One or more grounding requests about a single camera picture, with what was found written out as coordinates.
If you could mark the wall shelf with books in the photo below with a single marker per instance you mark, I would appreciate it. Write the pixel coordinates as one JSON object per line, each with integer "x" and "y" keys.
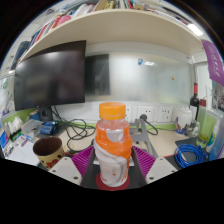
{"x": 110, "y": 26}

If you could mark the blue desk device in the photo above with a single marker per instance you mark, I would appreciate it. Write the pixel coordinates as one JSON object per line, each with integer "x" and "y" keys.
{"x": 49, "y": 127}

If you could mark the white wall socket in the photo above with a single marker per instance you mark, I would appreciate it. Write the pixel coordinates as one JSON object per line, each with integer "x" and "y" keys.
{"x": 165, "y": 114}
{"x": 145, "y": 114}

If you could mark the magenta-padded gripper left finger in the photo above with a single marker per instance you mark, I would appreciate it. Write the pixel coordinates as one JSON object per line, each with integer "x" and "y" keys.
{"x": 66, "y": 170}

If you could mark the green translucent cup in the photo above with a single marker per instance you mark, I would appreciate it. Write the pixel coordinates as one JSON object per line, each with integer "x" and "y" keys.
{"x": 206, "y": 130}

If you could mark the brown patterned mug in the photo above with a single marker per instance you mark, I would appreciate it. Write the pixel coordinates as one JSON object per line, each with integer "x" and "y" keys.
{"x": 50, "y": 153}

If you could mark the white storage box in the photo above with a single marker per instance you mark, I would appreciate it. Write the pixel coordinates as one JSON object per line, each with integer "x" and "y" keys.
{"x": 30, "y": 127}

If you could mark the blue translucent bottle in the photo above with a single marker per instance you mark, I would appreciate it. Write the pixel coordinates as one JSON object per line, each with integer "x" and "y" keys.
{"x": 217, "y": 143}

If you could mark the grey metal stand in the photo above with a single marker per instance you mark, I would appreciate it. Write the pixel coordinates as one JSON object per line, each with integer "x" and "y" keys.
{"x": 141, "y": 131}

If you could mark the black computer monitor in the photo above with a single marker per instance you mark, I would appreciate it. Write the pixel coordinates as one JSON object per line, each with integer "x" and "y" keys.
{"x": 50, "y": 80}

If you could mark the flat round red coaster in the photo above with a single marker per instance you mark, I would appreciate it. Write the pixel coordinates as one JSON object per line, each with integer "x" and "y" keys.
{"x": 100, "y": 185}

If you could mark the black desk mat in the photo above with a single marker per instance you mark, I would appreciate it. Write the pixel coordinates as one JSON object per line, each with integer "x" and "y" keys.
{"x": 181, "y": 142}

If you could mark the orange-capped drink bottle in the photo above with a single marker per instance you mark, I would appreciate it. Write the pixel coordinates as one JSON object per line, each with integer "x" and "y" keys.
{"x": 113, "y": 150}

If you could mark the white paper sheets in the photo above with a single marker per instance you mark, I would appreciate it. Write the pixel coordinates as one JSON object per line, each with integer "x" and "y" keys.
{"x": 23, "y": 153}

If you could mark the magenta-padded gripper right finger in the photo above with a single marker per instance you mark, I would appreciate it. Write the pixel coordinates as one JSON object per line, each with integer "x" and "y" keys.
{"x": 160, "y": 170}

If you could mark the purple hanging banner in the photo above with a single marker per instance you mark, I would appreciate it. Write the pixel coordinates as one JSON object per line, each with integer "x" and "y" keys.
{"x": 215, "y": 63}

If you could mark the dark wine bottle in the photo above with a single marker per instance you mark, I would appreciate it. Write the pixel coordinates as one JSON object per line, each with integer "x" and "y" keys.
{"x": 194, "y": 100}

